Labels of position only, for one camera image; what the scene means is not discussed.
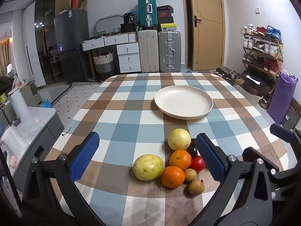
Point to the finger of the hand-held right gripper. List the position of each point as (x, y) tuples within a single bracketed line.
[(290, 175), (282, 131)]

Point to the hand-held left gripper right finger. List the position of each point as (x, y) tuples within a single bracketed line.
[(209, 155)]

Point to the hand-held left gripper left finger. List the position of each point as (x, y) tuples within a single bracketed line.
[(85, 155)]

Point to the red tomato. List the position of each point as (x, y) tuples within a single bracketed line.
[(197, 163)]

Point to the small brown longan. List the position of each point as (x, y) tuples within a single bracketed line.
[(190, 175), (196, 187)]

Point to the orange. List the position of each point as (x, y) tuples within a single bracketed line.
[(172, 177), (180, 160)]

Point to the yellow-green guava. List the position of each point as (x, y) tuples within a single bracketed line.
[(179, 139), (147, 167)]

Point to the cream round plate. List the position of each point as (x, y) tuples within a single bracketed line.
[(183, 101)]

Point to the dark patterned bag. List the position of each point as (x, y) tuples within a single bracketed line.
[(291, 115)]

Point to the purple gift bag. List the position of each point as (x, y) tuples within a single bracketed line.
[(282, 98)]

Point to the white grey side cabinet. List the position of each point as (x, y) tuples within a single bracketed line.
[(40, 131)]

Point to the checked tablecloth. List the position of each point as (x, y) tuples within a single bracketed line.
[(131, 113)]

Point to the blue packet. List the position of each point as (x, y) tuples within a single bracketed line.
[(45, 104)]

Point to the wooden shoe rack with shoes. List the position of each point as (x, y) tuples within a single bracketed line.
[(263, 58)]

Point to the pile of shoes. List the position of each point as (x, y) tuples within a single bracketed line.
[(227, 75)]

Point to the white paper towel roll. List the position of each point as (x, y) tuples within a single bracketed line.
[(20, 106)]

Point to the woven laundry basket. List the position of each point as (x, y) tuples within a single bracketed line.
[(104, 66)]

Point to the white desk with drawers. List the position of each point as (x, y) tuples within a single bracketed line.
[(127, 56)]

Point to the silver suitcase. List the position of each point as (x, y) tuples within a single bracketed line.
[(169, 51)]

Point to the grey refrigerator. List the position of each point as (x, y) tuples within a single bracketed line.
[(70, 44)]

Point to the beige suitcase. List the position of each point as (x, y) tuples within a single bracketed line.
[(148, 51)]

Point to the dark glass cabinet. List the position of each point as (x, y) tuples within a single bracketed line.
[(44, 35)]

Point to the wooden door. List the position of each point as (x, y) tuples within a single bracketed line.
[(207, 26)]

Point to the oval mirror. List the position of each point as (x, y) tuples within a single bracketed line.
[(108, 23)]

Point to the black bag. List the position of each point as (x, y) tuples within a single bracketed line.
[(128, 18)]

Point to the stack of shoe boxes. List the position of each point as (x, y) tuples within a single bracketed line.
[(166, 16)]

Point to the teal suitcase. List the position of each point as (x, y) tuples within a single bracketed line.
[(147, 9)]

